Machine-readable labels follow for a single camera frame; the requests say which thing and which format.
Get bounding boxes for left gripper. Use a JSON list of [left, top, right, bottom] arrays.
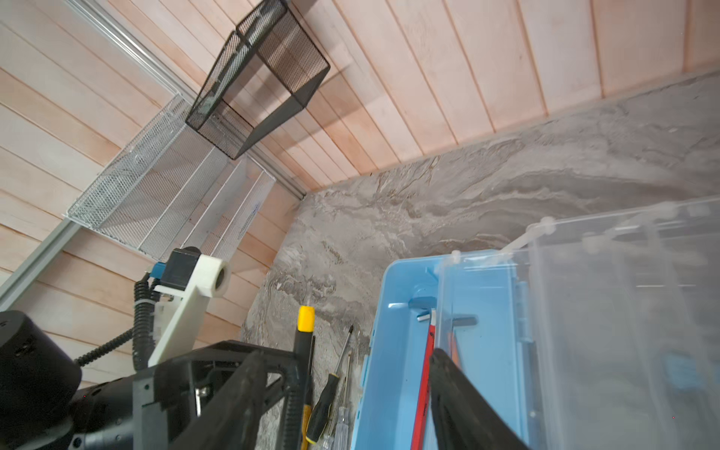
[[66, 339, 308, 450]]

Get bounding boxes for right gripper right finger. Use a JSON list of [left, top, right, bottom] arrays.
[[429, 349, 529, 450]]

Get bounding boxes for black mesh basket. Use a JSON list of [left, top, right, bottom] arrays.
[[186, 1, 330, 159]]

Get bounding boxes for yellow black small screwdriver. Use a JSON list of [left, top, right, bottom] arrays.
[[306, 325, 354, 444]]

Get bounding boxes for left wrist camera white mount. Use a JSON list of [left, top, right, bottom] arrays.
[[148, 247, 231, 367]]

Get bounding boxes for white wire mesh shelf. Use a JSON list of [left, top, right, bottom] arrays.
[[66, 95, 276, 262]]

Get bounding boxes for blue plastic tool box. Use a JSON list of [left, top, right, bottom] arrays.
[[351, 195, 720, 450]]

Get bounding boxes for clear handled screwdriver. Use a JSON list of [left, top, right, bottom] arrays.
[[330, 352, 353, 450]]

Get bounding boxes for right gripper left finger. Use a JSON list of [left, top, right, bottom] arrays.
[[170, 352, 267, 449]]

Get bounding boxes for yellow handled screwdriver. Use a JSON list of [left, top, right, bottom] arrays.
[[294, 306, 315, 449]]

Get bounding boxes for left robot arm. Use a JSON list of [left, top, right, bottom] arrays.
[[1, 311, 309, 449]]

